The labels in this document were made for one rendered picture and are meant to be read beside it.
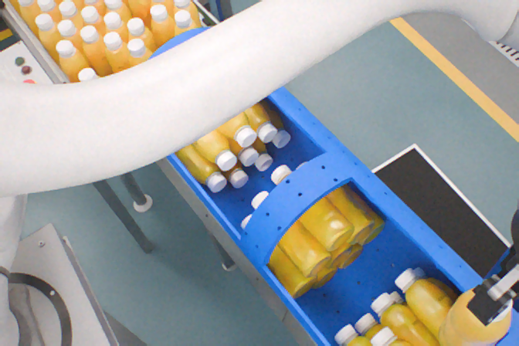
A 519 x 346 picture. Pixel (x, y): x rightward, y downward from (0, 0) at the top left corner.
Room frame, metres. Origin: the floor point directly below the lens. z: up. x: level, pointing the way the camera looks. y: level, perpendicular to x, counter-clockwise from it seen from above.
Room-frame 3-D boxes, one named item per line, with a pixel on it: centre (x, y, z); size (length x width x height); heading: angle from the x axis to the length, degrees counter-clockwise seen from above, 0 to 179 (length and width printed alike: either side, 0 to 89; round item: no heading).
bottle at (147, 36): (1.04, 0.23, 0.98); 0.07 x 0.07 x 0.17
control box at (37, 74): (0.93, 0.50, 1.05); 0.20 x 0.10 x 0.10; 27
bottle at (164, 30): (1.07, 0.17, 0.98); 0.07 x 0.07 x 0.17
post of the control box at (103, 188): (0.93, 0.50, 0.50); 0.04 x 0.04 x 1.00; 27
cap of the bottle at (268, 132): (0.64, -0.03, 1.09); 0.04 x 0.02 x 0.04; 118
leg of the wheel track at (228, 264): (0.79, 0.18, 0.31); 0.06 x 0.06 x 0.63; 27
